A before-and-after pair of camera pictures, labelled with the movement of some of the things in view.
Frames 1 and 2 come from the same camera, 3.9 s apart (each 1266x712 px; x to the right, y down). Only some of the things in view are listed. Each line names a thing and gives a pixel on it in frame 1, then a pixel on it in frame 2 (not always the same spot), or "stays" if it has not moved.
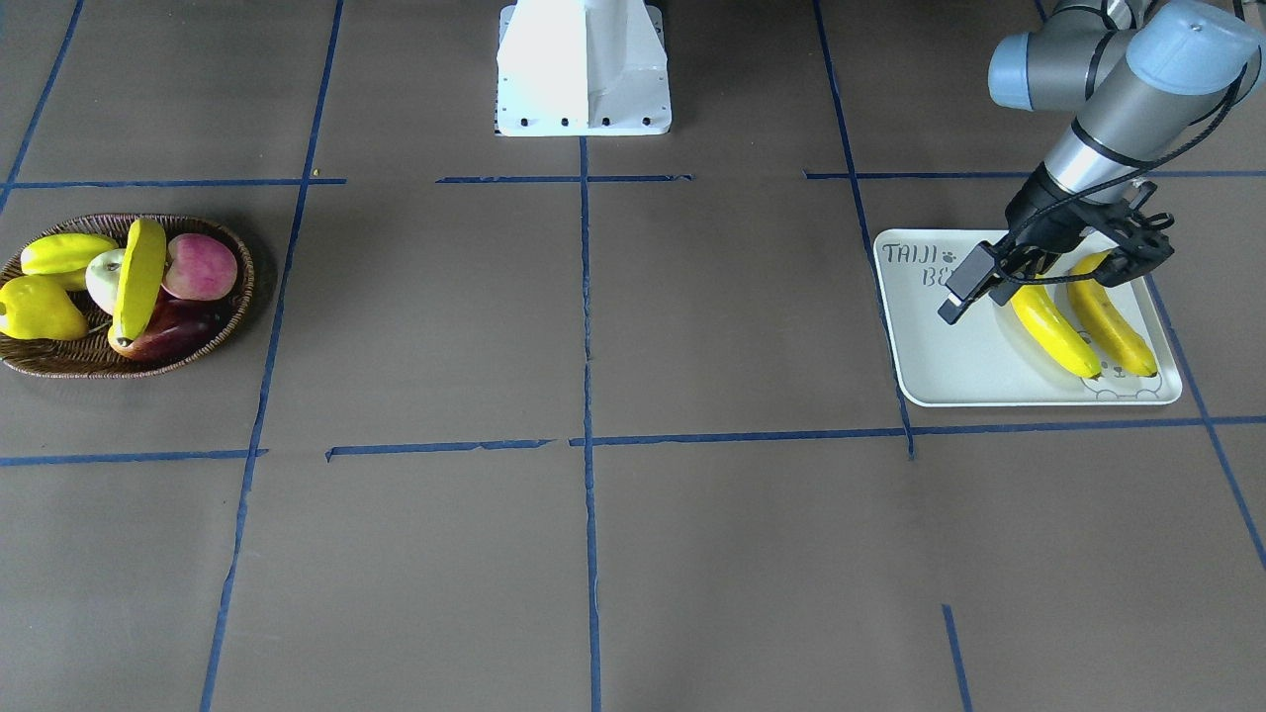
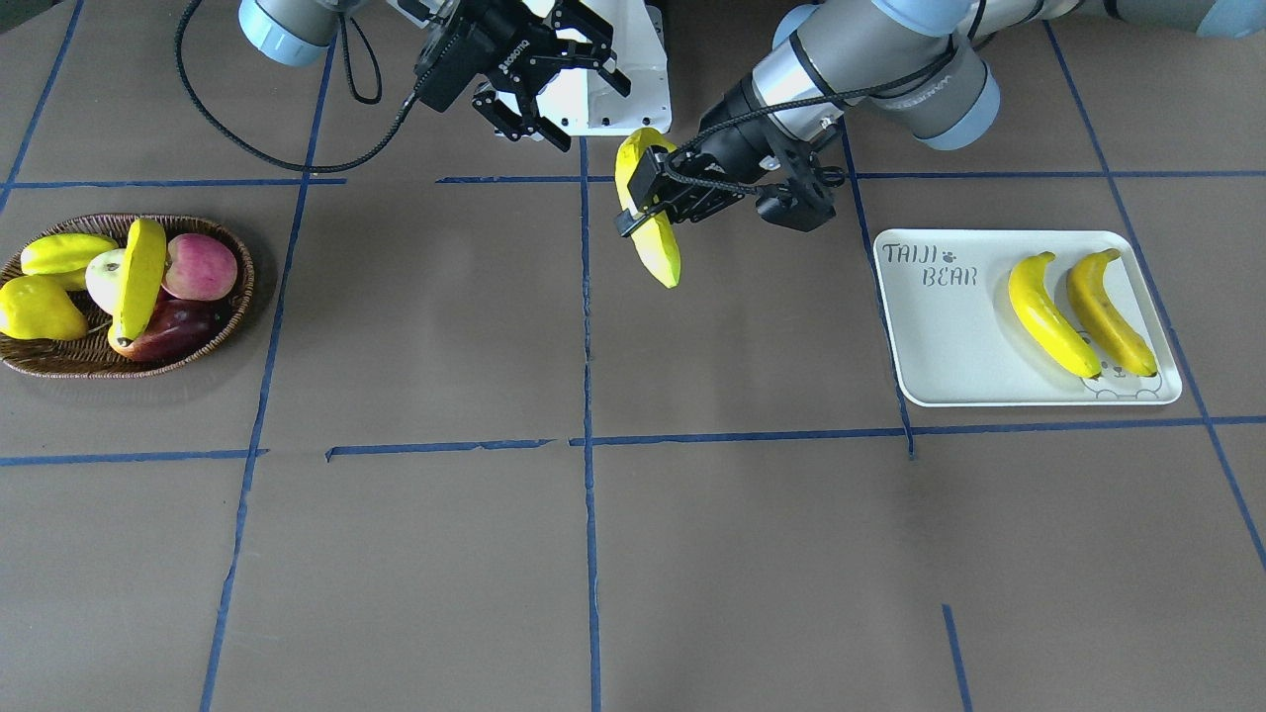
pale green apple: [103, 275] stays
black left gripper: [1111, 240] -> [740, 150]
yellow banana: [141, 277] stays
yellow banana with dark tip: [1108, 322] stays
